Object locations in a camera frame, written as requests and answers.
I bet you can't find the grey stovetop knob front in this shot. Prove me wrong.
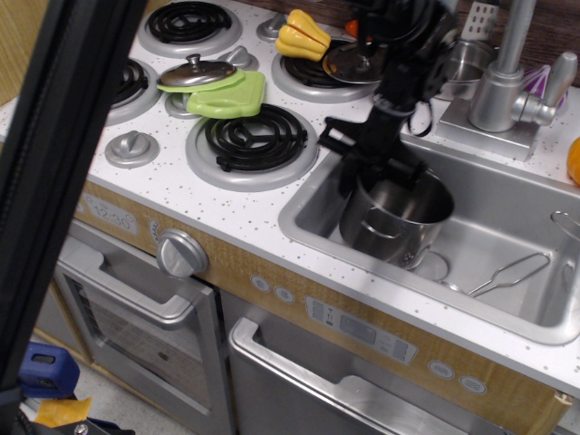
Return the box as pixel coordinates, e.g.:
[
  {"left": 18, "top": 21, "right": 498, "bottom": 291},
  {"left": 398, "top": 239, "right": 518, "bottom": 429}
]
[{"left": 105, "top": 130, "right": 160, "bottom": 169}]

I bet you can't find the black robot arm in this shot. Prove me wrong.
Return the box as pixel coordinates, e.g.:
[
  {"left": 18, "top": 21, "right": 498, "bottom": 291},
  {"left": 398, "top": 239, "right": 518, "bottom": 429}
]
[{"left": 318, "top": 1, "right": 457, "bottom": 197}]

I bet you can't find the small steel saucepan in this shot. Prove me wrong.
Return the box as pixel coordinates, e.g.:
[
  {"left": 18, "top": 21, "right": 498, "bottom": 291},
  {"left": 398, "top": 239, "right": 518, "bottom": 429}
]
[{"left": 436, "top": 40, "right": 498, "bottom": 102}]

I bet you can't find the grey stovetop knob middle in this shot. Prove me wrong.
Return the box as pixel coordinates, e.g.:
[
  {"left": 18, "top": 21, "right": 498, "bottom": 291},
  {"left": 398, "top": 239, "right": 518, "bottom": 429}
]
[{"left": 217, "top": 45, "right": 259, "bottom": 72}]

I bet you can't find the dishwasher control panel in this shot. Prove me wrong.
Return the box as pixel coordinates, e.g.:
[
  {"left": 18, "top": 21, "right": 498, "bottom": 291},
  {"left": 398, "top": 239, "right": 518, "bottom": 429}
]
[{"left": 304, "top": 296, "right": 419, "bottom": 365}]

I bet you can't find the orange toy fruit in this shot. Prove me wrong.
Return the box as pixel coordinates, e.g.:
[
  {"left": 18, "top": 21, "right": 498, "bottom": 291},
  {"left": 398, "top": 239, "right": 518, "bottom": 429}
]
[{"left": 566, "top": 138, "right": 580, "bottom": 186}]

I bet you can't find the back left stove burner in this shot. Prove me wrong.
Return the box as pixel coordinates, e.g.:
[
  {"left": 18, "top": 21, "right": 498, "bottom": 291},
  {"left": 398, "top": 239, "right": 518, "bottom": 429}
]
[{"left": 137, "top": 1, "right": 242, "bottom": 59}]

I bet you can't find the metal wire handle right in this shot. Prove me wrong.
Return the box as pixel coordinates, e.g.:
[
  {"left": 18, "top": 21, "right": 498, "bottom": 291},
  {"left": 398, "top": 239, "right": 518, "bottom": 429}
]
[{"left": 550, "top": 211, "right": 580, "bottom": 240}]

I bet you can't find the flat steel pot lid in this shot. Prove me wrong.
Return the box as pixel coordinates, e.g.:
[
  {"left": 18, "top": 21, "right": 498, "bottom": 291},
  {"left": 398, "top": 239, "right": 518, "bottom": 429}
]
[{"left": 323, "top": 42, "right": 388, "bottom": 84}]

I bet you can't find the white slotted spatula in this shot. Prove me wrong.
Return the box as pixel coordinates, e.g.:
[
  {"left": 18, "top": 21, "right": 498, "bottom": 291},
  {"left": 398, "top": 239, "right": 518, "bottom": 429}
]
[{"left": 461, "top": 0, "right": 500, "bottom": 42}]

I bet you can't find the front left stove burner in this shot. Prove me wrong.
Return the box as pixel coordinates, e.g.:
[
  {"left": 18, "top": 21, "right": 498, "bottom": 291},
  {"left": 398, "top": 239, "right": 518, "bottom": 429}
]
[{"left": 105, "top": 58, "right": 161, "bottom": 127}]

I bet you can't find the front right stove burner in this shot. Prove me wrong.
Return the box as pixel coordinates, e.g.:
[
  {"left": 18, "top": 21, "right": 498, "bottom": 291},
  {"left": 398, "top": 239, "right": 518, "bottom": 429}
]
[{"left": 185, "top": 103, "right": 318, "bottom": 192}]

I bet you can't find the yellow cloth on floor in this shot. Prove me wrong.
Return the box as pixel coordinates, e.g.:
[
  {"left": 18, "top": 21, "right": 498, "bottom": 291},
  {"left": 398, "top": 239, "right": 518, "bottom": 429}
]
[{"left": 34, "top": 397, "right": 92, "bottom": 428}]

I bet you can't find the grey stovetop knob back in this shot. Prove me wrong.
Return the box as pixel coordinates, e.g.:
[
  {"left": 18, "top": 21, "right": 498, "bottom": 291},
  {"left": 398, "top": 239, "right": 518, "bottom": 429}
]
[{"left": 256, "top": 13, "right": 286, "bottom": 43}]

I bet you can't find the small domed steel lid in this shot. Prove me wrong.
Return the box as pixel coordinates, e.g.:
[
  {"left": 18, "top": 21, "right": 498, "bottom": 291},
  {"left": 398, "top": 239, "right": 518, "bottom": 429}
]
[{"left": 159, "top": 53, "right": 237, "bottom": 87}]

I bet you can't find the blue clamp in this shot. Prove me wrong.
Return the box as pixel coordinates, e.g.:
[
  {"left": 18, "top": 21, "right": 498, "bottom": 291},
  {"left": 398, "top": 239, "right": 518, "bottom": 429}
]
[{"left": 17, "top": 342, "right": 80, "bottom": 399}]

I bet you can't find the orange toy carrot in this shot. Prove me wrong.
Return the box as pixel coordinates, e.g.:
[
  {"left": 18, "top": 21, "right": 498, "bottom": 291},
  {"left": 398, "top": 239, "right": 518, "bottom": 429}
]
[{"left": 344, "top": 19, "right": 359, "bottom": 38}]

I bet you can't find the metal utensil in sink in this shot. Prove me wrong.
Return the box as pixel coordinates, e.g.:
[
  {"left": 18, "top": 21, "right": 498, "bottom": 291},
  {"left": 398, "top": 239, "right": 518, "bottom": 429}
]
[{"left": 438, "top": 252, "right": 551, "bottom": 298}]

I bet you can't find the purple toy vegetable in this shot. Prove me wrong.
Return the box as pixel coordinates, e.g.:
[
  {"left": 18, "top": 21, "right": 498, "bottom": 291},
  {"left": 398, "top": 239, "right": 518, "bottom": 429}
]
[{"left": 523, "top": 64, "right": 552, "bottom": 101}]

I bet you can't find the stainless steel pot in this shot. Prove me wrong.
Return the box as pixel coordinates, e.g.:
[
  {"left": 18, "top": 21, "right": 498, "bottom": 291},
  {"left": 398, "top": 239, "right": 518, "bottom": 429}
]
[{"left": 339, "top": 170, "right": 454, "bottom": 270}]

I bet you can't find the grey sink basin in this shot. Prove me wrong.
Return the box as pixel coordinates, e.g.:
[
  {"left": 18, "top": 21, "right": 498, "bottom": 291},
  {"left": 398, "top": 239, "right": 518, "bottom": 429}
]
[{"left": 279, "top": 139, "right": 579, "bottom": 345}]

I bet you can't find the digital clock panel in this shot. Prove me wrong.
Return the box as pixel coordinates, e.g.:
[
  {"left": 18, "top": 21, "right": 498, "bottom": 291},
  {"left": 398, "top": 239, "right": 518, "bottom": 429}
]
[{"left": 82, "top": 193, "right": 138, "bottom": 235}]

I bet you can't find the black camera frame bar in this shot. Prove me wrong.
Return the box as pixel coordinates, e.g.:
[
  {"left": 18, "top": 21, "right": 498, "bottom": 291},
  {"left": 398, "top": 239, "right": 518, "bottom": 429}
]
[{"left": 1, "top": 1, "right": 145, "bottom": 413}]

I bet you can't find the green toy cutting board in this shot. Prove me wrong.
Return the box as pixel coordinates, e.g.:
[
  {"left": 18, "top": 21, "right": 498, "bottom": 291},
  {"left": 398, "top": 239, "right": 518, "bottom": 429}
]
[{"left": 158, "top": 70, "right": 266, "bottom": 120}]

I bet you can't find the stove burner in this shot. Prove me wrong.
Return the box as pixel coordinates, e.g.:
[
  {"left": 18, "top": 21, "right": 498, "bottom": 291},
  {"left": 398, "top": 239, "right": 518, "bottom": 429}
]
[
  {"left": 105, "top": 58, "right": 161, "bottom": 127},
  {"left": 271, "top": 53, "right": 377, "bottom": 104},
  {"left": 137, "top": 1, "right": 242, "bottom": 59},
  {"left": 185, "top": 103, "right": 318, "bottom": 192}
]

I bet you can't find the yellow toy bell pepper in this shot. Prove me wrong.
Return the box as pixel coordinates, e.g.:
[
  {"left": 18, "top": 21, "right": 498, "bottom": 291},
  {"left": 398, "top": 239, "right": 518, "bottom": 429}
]
[{"left": 275, "top": 9, "right": 332, "bottom": 62}]

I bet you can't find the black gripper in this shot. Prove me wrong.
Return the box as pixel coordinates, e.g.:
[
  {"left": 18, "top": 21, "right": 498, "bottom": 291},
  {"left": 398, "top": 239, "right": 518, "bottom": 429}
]
[{"left": 318, "top": 107, "right": 427, "bottom": 196}]

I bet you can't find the silver oven dial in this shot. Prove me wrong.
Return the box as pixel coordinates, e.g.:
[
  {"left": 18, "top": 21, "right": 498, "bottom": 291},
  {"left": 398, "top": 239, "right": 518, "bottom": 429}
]
[{"left": 156, "top": 228, "right": 209, "bottom": 278}]

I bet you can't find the grey stovetop knob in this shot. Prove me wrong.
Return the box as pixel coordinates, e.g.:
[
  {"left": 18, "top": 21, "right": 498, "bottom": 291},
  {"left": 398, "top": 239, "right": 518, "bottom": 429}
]
[
  {"left": 256, "top": 13, "right": 286, "bottom": 43},
  {"left": 217, "top": 45, "right": 259, "bottom": 72},
  {"left": 105, "top": 130, "right": 160, "bottom": 169}
]

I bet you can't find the silver oven door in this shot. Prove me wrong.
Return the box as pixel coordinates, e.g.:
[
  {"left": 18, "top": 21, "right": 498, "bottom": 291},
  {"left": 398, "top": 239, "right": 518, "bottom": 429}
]
[{"left": 55, "top": 237, "right": 235, "bottom": 434}]

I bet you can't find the silver faucet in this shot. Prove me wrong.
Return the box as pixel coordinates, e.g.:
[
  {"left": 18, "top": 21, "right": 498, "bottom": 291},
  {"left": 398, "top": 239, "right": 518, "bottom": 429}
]
[{"left": 436, "top": 1, "right": 578, "bottom": 161}]

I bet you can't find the back right stove burner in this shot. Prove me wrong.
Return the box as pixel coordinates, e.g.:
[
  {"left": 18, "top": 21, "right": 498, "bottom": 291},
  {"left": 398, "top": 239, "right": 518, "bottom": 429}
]
[{"left": 271, "top": 53, "right": 377, "bottom": 104}]

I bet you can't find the silver dishwasher door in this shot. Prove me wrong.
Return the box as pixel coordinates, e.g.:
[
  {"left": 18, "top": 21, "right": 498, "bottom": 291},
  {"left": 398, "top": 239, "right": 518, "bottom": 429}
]
[{"left": 228, "top": 317, "right": 506, "bottom": 434}]

